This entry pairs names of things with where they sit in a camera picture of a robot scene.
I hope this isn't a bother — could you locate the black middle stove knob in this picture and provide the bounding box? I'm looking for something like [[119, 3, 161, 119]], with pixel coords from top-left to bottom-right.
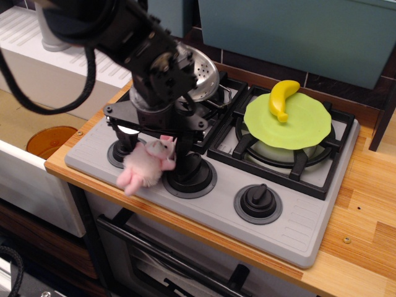
[[162, 153, 217, 199]]

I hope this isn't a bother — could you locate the teal cabinet box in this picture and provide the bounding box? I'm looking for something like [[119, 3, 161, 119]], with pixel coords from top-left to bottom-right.
[[145, 0, 396, 90]]

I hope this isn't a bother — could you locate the black oven door handle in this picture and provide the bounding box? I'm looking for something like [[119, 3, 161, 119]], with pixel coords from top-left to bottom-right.
[[97, 209, 250, 296]]

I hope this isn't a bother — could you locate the black burner grate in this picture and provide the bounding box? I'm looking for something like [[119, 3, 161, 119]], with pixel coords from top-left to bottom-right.
[[106, 71, 248, 155], [208, 86, 359, 200]]

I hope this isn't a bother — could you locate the grey toy stove top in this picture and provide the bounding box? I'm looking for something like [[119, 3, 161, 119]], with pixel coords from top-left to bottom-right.
[[64, 75, 361, 269]]

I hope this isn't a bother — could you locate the black left stove knob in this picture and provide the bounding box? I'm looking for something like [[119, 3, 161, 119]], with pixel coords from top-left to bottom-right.
[[107, 138, 146, 169]]

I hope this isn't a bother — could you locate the black stove knob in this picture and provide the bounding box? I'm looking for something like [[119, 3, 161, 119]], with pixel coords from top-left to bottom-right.
[[234, 184, 283, 225], [107, 138, 146, 169], [162, 153, 217, 199]]

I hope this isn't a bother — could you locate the black braided cable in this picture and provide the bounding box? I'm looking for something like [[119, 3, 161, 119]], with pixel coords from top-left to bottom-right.
[[0, 244, 25, 297]]

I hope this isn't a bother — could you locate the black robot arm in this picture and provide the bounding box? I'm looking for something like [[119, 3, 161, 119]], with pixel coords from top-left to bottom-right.
[[43, 1, 208, 152]]

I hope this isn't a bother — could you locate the steel colander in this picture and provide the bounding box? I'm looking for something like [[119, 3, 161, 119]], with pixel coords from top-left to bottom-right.
[[177, 43, 232, 108]]

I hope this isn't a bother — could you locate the black right stove knob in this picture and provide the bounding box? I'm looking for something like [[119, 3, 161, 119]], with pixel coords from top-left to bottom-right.
[[234, 184, 283, 225]]

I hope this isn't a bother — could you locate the pink plush bunny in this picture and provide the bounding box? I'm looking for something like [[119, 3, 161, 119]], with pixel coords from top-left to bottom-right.
[[116, 136, 177, 196]]

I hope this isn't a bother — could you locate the white toy sink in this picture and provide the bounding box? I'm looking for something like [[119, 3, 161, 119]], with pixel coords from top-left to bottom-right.
[[1, 6, 131, 237]]

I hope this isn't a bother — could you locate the black left burner grate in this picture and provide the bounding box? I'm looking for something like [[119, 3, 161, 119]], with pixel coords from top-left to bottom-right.
[[106, 71, 248, 155]]

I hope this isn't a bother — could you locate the green plastic plate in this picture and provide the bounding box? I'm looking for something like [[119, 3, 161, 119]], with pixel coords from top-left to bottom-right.
[[244, 93, 332, 150]]

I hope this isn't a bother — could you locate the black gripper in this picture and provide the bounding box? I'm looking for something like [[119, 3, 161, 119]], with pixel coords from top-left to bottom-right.
[[103, 87, 209, 182]]

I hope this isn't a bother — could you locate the grey toy faucet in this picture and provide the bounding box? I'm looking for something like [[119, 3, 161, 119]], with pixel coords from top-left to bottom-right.
[[35, 4, 71, 52]]

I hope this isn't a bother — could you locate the yellow toy banana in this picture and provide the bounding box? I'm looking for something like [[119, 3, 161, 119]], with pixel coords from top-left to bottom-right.
[[269, 80, 300, 123]]

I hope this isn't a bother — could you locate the orange plastic bowl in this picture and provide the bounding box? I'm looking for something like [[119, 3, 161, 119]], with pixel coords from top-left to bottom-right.
[[26, 126, 77, 160]]

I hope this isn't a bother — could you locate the black right burner grate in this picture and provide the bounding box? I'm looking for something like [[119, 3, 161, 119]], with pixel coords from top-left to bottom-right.
[[208, 86, 359, 200]]

